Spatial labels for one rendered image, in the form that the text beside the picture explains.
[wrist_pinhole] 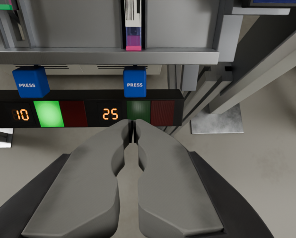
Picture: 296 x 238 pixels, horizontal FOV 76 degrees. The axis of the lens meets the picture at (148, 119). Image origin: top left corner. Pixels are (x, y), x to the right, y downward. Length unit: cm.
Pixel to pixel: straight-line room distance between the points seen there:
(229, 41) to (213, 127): 77
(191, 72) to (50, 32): 16
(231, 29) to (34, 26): 19
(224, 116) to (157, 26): 83
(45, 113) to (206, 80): 22
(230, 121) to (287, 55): 51
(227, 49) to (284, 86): 102
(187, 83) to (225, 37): 8
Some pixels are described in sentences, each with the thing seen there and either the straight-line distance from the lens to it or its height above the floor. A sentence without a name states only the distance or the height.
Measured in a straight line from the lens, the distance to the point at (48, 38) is 22.
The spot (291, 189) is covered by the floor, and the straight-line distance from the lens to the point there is 113.
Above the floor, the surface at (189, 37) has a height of 73.
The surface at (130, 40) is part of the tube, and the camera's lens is 19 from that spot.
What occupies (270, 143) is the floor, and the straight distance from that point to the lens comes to 109.
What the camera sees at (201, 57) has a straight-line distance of 19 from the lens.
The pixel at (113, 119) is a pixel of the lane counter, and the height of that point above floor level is 65.
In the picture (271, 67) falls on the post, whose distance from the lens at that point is 60.
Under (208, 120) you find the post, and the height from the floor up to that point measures 1.
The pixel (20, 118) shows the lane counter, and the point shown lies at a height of 66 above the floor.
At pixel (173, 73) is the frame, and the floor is 32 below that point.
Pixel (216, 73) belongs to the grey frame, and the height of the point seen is 64.
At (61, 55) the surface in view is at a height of 73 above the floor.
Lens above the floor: 89
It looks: 76 degrees down
